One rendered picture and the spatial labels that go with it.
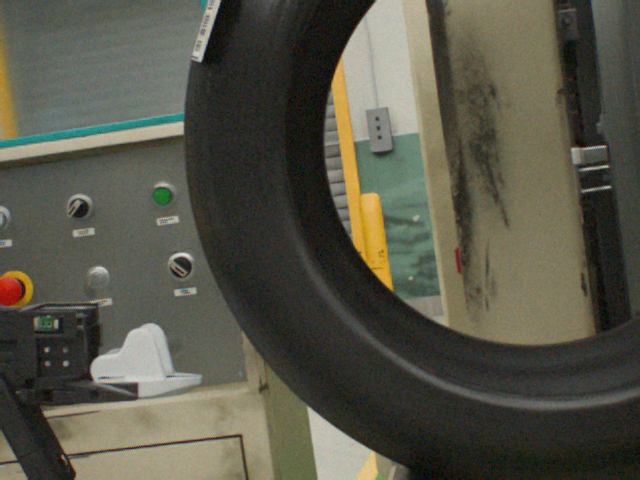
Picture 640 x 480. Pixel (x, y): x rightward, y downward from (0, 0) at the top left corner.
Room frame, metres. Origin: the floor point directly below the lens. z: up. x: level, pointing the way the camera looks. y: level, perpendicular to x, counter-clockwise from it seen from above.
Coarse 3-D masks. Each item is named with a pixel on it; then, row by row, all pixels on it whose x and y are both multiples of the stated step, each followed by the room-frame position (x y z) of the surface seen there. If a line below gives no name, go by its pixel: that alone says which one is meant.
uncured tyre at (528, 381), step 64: (256, 0) 1.02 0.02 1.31; (320, 0) 1.03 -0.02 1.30; (192, 64) 1.07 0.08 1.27; (256, 64) 1.02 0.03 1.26; (320, 64) 1.29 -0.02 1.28; (192, 128) 1.06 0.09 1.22; (256, 128) 1.02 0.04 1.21; (320, 128) 1.29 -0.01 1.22; (192, 192) 1.07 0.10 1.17; (256, 192) 1.02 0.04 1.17; (320, 192) 1.29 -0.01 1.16; (256, 256) 1.02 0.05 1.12; (320, 256) 1.29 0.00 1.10; (256, 320) 1.05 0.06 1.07; (320, 320) 1.02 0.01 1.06; (384, 320) 1.29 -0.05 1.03; (320, 384) 1.03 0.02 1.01; (384, 384) 1.01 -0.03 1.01; (448, 384) 1.00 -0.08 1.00; (512, 384) 1.27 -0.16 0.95; (576, 384) 1.26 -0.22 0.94; (384, 448) 1.05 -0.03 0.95; (448, 448) 1.01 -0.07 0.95; (512, 448) 1.00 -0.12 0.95; (576, 448) 1.00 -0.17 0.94
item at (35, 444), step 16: (0, 384) 1.14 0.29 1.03; (0, 400) 1.15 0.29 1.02; (16, 400) 1.15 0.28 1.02; (0, 416) 1.15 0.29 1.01; (16, 416) 1.14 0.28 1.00; (32, 416) 1.16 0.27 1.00; (16, 432) 1.14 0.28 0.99; (32, 432) 1.14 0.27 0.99; (48, 432) 1.17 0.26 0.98; (16, 448) 1.14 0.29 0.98; (32, 448) 1.14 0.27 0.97; (48, 448) 1.16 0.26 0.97; (32, 464) 1.14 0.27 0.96; (48, 464) 1.14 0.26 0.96; (64, 464) 1.16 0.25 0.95
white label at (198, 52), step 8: (216, 0) 1.02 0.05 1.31; (208, 8) 1.05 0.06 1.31; (216, 8) 1.02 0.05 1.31; (208, 16) 1.04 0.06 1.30; (208, 24) 1.03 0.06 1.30; (200, 32) 1.05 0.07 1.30; (208, 32) 1.02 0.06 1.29; (200, 40) 1.04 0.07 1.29; (200, 48) 1.03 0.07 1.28; (192, 56) 1.06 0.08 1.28; (200, 56) 1.02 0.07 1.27
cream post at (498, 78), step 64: (448, 0) 1.39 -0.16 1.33; (512, 0) 1.38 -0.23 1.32; (448, 64) 1.39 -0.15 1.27; (512, 64) 1.38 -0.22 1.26; (448, 128) 1.39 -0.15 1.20; (512, 128) 1.38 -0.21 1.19; (512, 192) 1.38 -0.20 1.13; (576, 192) 1.38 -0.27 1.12; (512, 256) 1.38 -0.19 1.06; (576, 256) 1.37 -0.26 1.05; (512, 320) 1.38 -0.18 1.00; (576, 320) 1.38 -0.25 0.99
